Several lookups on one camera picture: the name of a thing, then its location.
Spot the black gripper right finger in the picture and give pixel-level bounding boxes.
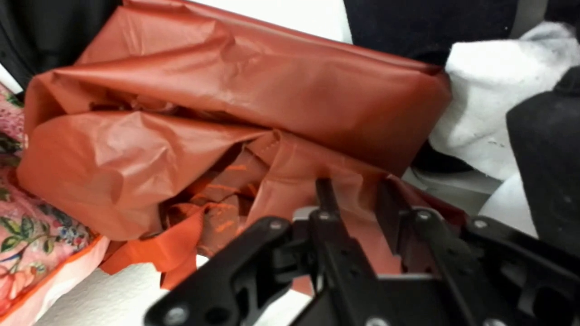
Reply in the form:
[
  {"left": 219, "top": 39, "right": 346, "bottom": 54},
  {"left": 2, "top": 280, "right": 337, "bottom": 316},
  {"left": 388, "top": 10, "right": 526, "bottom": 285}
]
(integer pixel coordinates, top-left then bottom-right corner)
[{"left": 379, "top": 177, "right": 580, "bottom": 326}]

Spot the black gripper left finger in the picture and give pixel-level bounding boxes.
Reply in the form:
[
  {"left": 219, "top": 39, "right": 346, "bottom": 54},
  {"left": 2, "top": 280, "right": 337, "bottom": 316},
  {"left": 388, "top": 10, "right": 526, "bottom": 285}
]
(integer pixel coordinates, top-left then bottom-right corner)
[{"left": 143, "top": 177, "right": 379, "bottom": 326}]

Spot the black and red printed bag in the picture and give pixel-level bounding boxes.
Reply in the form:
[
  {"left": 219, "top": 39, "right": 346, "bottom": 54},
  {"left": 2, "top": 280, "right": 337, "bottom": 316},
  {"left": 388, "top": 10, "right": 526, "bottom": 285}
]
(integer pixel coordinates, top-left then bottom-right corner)
[{"left": 16, "top": 0, "right": 580, "bottom": 293}]

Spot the floral print tote bag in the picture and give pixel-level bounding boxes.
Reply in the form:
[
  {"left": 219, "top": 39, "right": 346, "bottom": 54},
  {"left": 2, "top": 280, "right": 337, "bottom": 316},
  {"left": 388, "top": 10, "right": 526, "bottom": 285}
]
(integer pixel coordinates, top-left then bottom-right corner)
[{"left": 0, "top": 81, "right": 112, "bottom": 326}]

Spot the white crumpled bed sheet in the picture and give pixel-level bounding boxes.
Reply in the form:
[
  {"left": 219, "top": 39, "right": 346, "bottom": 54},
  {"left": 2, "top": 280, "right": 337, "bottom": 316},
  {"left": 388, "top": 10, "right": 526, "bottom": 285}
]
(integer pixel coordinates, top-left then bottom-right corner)
[{"left": 401, "top": 19, "right": 580, "bottom": 238}]

